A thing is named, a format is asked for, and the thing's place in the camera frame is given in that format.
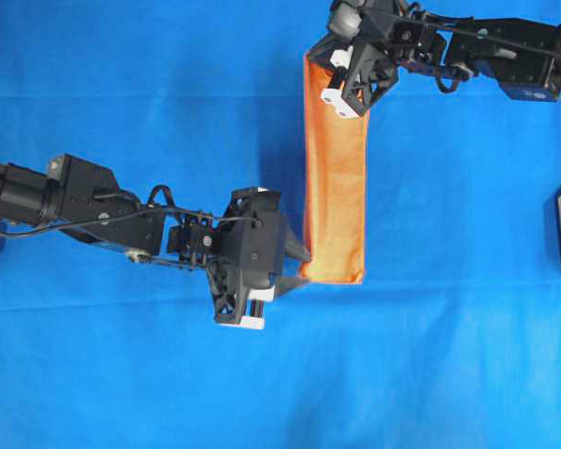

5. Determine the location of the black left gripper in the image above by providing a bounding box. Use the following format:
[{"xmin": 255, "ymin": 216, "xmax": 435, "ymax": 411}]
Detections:
[{"xmin": 207, "ymin": 213, "xmax": 311, "ymax": 330}]

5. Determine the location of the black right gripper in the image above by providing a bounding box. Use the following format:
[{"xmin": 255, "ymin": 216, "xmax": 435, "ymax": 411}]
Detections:
[{"xmin": 308, "ymin": 32, "xmax": 397, "ymax": 119}]

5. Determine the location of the orange towel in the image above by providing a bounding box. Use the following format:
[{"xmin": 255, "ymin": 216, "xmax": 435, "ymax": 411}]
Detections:
[{"xmin": 300, "ymin": 58, "xmax": 369, "ymax": 285}]

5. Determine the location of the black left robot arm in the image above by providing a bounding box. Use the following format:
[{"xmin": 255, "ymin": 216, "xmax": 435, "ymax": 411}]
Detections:
[{"xmin": 0, "ymin": 154, "xmax": 311, "ymax": 329}]

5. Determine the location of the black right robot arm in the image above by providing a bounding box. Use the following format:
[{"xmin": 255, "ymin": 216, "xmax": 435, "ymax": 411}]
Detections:
[{"xmin": 308, "ymin": 1, "xmax": 561, "ymax": 118}]

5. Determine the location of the blue table cloth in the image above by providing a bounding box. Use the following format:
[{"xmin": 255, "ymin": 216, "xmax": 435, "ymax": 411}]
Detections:
[{"xmin": 0, "ymin": 1, "xmax": 561, "ymax": 448}]

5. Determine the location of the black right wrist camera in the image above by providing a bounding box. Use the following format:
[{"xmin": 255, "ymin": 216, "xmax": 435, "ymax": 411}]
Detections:
[{"xmin": 327, "ymin": 0, "xmax": 366, "ymax": 39}]

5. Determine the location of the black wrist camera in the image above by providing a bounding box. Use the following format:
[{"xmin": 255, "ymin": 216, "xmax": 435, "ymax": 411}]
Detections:
[
  {"xmin": 224, "ymin": 187, "xmax": 281, "ymax": 245},
  {"xmin": 327, "ymin": 0, "xmax": 366, "ymax": 39}
]

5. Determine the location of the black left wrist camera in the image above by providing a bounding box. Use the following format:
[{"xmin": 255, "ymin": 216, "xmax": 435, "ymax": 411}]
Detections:
[{"xmin": 224, "ymin": 187, "xmax": 281, "ymax": 245}]

